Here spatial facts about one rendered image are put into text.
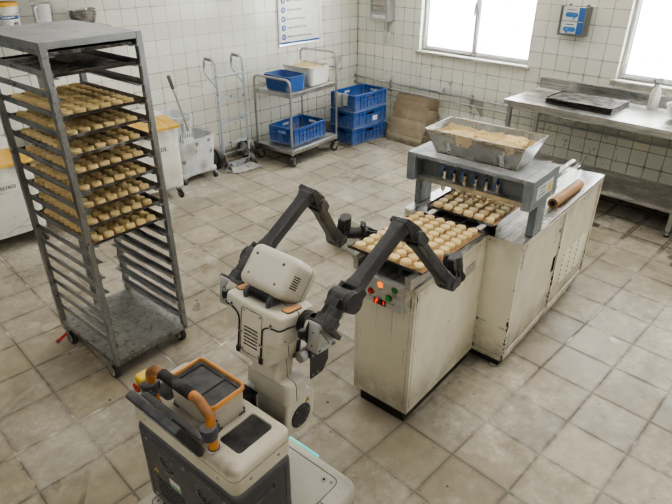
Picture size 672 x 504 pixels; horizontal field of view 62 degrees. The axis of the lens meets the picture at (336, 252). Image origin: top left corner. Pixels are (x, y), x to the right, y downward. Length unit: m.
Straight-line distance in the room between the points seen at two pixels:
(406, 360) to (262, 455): 1.11
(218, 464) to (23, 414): 1.82
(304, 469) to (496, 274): 1.43
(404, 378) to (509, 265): 0.81
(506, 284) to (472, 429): 0.77
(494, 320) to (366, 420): 0.90
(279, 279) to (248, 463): 0.57
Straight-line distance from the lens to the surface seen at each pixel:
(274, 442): 1.87
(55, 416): 3.39
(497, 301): 3.18
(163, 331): 3.52
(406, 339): 2.67
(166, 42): 6.06
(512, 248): 3.00
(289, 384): 2.09
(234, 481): 1.82
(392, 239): 2.00
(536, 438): 3.12
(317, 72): 6.39
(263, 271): 1.90
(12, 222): 5.09
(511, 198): 2.96
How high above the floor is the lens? 2.18
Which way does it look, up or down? 29 degrees down
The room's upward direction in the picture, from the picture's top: straight up
